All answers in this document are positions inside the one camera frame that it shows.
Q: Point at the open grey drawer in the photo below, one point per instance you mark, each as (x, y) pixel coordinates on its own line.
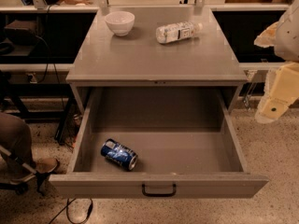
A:
(182, 136)

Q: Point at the clear plastic water bottle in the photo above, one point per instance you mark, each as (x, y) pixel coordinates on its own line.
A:
(178, 31)

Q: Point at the black office chair base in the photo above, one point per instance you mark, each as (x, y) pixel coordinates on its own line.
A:
(22, 174)

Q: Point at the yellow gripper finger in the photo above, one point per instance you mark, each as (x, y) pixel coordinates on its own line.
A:
(281, 89)
(267, 38)

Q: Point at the brown shoe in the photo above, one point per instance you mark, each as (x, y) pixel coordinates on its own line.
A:
(43, 167)

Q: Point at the seated person's leg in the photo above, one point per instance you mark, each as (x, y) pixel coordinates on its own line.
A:
(15, 136)

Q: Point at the blue pepsi can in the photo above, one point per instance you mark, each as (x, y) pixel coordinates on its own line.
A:
(120, 154)

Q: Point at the grey metal cabinet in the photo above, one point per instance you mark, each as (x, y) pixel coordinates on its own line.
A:
(138, 59)

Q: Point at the black drawer handle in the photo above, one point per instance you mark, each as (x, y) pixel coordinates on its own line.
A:
(159, 191)

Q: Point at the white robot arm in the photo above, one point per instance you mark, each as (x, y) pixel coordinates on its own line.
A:
(287, 34)

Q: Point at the white ceramic bowl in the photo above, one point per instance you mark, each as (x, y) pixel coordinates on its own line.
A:
(120, 22)

